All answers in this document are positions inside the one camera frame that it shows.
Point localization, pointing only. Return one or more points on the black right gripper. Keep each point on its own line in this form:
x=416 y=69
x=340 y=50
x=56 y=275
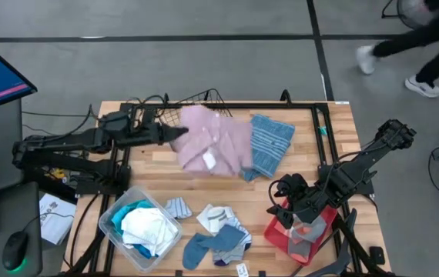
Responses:
x=304 y=200

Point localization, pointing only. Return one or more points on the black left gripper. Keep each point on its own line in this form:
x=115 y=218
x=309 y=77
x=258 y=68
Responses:
x=146 y=134

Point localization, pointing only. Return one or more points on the grey sock orange striped cuff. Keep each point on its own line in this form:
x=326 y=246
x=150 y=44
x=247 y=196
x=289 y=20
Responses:
x=283 y=229

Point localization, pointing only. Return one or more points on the grey sock orange toe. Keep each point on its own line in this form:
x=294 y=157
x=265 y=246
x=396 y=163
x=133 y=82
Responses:
x=314 y=231
x=298 y=248

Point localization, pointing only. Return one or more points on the pink button shirt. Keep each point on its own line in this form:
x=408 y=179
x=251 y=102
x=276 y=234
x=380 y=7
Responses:
x=212 y=142

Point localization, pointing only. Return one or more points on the grey white striped sock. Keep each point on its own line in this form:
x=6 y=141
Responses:
x=229 y=255

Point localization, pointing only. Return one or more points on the white sock grey stripes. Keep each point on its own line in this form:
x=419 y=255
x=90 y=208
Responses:
x=215 y=215

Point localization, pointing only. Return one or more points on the blue striped towel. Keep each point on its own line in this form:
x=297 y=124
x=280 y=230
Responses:
x=269 y=146

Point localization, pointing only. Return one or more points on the white blue striped sock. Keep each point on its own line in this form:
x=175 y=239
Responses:
x=178 y=207

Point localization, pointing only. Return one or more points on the dark blue sock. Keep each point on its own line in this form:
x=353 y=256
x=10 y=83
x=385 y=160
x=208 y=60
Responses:
x=194 y=250

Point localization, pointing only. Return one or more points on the cyan cloth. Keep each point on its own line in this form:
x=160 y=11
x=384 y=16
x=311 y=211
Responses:
x=121 y=215

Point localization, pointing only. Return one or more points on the white cloth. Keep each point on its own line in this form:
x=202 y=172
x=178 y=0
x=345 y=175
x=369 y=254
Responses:
x=146 y=229

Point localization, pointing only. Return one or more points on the royal blue cloth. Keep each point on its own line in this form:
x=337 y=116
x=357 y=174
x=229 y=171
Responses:
x=142 y=252

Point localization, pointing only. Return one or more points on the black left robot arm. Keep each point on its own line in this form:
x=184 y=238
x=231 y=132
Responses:
x=69 y=140

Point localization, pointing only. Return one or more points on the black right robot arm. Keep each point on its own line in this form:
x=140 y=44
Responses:
x=358 y=169

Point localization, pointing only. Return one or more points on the red plastic tray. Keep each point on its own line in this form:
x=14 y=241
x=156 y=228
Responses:
x=277 y=238

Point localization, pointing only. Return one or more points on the small white label card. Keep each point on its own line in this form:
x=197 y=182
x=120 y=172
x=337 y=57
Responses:
x=242 y=270

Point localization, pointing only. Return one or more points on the grey clothes hanger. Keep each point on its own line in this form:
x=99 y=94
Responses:
x=344 y=250

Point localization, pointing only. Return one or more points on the teal tape piece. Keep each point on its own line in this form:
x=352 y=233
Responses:
x=322 y=131

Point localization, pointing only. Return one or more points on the small black clamp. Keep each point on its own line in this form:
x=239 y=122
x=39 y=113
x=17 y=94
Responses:
x=377 y=255

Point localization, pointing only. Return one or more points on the clear plastic bin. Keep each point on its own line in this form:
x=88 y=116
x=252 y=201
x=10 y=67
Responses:
x=108 y=227

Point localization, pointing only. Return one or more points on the yellow clamp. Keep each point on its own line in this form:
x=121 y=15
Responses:
x=57 y=174

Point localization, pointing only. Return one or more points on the white printed paper sheet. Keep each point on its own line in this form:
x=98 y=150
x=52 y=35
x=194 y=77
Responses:
x=55 y=219

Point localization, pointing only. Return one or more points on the grey desk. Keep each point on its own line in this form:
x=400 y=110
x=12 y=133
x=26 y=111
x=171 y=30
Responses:
x=0 y=134

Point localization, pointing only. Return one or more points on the black computer mouse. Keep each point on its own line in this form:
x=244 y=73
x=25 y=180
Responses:
x=14 y=250

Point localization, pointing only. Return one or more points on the person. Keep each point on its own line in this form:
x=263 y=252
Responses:
x=435 y=38

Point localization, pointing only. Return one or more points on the black floor fan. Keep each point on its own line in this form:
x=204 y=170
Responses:
x=408 y=15

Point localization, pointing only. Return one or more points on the black metal table frame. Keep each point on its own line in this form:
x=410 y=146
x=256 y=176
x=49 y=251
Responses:
x=265 y=105

